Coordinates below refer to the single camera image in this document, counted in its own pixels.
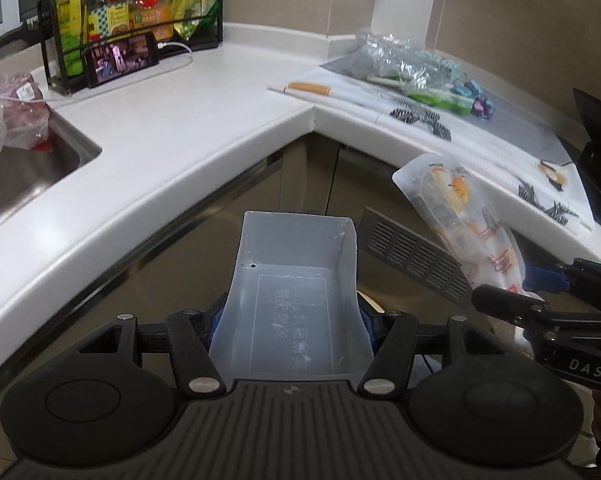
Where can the black appliance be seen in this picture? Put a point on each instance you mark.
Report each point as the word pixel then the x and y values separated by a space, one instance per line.
pixel 600 160

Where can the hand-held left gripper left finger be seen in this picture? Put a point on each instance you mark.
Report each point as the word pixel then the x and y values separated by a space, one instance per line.
pixel 211 325

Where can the grey mat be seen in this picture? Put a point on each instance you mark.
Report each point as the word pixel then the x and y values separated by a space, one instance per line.
pixel 520 130

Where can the blue small wrapper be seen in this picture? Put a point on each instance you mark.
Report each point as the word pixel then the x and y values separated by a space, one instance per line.
pixel 463 89

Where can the beige kitchen cabinet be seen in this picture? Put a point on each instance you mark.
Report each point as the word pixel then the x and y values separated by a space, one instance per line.
pixel 305 175

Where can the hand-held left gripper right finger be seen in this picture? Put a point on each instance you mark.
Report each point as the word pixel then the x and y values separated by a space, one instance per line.
pixel 369 325

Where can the clear printed plastic pouch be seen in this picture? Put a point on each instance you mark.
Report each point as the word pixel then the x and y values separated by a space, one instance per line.
pixel 460 210

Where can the clear bag of meat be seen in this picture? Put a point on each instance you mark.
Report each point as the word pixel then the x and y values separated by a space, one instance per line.
pixel 20 110

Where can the translucent plastic box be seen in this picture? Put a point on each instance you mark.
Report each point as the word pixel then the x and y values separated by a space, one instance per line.
pixel 290 310

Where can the black smartphone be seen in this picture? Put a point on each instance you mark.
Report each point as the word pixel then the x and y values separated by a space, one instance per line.
pixel 120 57

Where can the clear plastic bags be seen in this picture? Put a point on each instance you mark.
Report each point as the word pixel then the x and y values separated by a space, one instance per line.
pixel 395 55

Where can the green bottle yellow cap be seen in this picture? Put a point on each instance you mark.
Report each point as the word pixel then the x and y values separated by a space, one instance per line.
pixel 70 5

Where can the purple small wrapper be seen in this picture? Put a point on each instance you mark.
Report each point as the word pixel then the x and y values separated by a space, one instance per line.
pixel 483 107

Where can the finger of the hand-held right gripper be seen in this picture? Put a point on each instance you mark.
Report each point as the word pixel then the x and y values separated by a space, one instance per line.
pixel 505 302
pixel 543 279

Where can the steel sink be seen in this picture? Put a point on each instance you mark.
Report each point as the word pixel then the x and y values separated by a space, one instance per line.
pixel 25 175

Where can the metal cabinet vent grille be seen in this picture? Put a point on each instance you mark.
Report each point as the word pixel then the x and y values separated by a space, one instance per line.
pixel 405 250

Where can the yellow green snack bag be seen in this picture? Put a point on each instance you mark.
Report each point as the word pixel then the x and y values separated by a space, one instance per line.
pixel 193 0

